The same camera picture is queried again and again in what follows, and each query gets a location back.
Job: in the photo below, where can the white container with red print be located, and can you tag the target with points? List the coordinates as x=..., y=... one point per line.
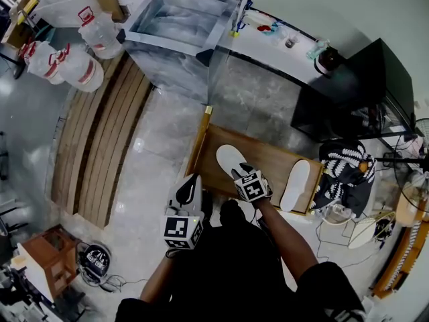
x=256, y=20

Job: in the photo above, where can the white slipper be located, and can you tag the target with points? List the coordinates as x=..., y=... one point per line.
x=295, y=186
x=228, y=156

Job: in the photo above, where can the person's right hand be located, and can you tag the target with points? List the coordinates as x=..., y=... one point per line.
x=269, y=188

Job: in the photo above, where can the white panel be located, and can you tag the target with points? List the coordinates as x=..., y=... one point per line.
x=35, y=273

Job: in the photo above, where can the round beige chair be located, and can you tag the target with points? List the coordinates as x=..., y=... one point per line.
x=335, y=220

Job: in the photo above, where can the round wooden side table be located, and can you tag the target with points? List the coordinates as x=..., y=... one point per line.
x=407, y=206

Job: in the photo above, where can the wooden slat platform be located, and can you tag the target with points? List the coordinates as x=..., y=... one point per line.
x=97, y=146

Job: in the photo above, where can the black white striped cloth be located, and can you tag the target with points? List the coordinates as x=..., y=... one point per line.
x=338, y=156

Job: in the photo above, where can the plastic cup with dark drink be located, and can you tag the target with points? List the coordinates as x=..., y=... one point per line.
x=291, y=41

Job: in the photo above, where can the black glass-door cabinet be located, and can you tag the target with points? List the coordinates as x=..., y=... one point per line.
x=362, y=86

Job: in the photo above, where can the clear plastic water bottle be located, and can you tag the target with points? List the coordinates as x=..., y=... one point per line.
x=340, y=210

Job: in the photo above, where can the clear green bottle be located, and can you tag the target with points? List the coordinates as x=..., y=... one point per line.
x=316, y=49

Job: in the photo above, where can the person's black clothing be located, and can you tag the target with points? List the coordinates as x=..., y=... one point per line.
x=228, y=270

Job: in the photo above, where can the cardboard box with yellow tape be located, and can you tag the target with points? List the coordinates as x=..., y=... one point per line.
x=20, y=22

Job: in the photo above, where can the person's right forearm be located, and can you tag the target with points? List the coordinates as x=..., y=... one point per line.
x=288, y=240

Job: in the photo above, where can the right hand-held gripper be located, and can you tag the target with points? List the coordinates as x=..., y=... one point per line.
x=251, y=186

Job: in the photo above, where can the white low ledge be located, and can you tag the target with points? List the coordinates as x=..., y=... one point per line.
x=268, y=52

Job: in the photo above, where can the black round device with stickers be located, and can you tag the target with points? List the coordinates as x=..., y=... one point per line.
x=97, y=259

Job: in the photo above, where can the dark round kettle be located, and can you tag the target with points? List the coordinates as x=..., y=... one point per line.
x=328, y=60

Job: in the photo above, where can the clear plastic storage bin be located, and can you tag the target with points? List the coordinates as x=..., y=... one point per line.
x=174, y=72

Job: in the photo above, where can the clear empty plastic cup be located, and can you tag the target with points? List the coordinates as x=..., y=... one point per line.
x=281, y=36

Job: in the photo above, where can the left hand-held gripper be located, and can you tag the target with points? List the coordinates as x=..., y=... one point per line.
x=182, y=230

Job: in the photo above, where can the small cardboard box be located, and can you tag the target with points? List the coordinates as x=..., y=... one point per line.
x=107, y=0

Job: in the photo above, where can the brown wooden stool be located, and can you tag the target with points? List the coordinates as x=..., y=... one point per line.
x=50, y=257

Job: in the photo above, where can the small orange object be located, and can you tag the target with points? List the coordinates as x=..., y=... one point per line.
x=362, y=167

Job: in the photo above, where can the black round stand base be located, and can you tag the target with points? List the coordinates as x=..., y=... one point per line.
x=18, y=70

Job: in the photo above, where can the person's left forearm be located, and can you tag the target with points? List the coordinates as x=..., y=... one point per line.
x=155, y=280

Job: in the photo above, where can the wooden shelf cart gold frame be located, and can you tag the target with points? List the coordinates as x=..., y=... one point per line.
x=268, y=159

